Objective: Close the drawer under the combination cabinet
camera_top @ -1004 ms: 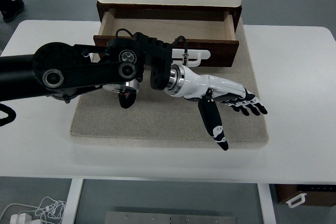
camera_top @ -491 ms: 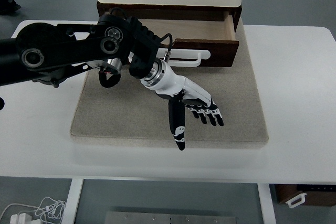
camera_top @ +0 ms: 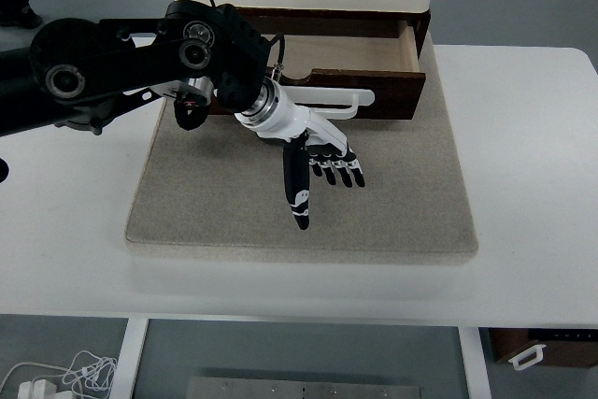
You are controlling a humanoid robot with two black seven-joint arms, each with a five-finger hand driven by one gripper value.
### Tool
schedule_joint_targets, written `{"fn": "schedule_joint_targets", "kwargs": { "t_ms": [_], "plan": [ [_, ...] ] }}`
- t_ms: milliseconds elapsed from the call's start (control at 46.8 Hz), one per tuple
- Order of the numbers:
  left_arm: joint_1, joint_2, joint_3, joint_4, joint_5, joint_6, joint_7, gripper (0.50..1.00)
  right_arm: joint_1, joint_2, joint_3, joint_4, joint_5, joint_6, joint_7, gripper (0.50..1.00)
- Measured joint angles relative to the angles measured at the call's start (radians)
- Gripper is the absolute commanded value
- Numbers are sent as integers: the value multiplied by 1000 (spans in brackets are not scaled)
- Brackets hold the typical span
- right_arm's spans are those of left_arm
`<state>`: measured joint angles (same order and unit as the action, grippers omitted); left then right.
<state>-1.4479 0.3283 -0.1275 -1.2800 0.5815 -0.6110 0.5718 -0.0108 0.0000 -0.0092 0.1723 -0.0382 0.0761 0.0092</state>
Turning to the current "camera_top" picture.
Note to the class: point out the white charger plug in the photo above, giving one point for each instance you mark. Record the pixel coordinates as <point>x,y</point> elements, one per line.
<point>35,389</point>

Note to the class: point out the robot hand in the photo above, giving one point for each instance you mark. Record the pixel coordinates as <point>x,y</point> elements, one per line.
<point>294,118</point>

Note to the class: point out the black table control panel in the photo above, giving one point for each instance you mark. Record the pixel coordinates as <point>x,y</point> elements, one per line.
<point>560,334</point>

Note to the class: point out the brown wooden drawer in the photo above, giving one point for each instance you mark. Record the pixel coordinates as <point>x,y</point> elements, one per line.
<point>397,90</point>

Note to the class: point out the brown wooden box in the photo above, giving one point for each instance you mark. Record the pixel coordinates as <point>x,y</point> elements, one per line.
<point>509,343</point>

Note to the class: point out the white table leg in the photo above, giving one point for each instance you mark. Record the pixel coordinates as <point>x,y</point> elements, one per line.
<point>128,361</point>
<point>474,366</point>

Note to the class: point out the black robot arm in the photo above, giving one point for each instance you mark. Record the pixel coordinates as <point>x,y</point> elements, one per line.
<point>121,62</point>

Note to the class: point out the beige felt mat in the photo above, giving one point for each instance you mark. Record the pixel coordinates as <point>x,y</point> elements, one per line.
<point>397,184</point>

